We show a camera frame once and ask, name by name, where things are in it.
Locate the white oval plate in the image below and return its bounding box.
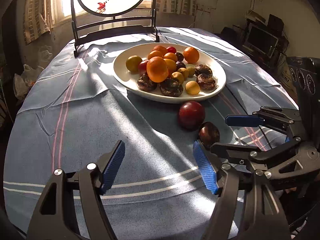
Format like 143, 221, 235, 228
113, 43, 227, 104

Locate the small orange tangerine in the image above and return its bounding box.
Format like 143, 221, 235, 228
147, 50, 164, 60

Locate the blue striped tablecloth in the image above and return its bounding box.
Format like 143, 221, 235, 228
4, 27, 299, 240

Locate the bright window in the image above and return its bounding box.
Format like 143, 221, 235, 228
50, 0, 154, 24

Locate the dark computer monitor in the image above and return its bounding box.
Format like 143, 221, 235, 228
244, 24, 279, 55

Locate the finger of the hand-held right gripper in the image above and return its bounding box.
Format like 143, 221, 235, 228
225, 106, 302, 137
210, 136, 302, 165

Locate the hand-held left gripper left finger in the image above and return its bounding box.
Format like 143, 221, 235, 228
26, 140, 126, 240

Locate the large orange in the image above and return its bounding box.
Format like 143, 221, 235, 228
146, 57, 169, 83

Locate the dark wrinkled dried persimmon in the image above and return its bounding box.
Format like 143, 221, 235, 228
194, 64, 213, 77
137, 73, 158, 92
196, 74, 216, 91
160, 78, 184, 97

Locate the white plastic bag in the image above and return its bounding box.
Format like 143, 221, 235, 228
13, 64, 44, 99

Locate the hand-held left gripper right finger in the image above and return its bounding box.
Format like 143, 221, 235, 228
192, 140, 292, 240

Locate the yellow plum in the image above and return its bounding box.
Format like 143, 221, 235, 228
164, 58, 177, 74
125, 55, 143, 72

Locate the large dark red plum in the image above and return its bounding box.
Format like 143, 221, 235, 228
178, 101, 206, 130

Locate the black cable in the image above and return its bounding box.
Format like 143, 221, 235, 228
257, 126, 274, 149

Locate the printed cardboard box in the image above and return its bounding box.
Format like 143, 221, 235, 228
275, 55, 293, 88

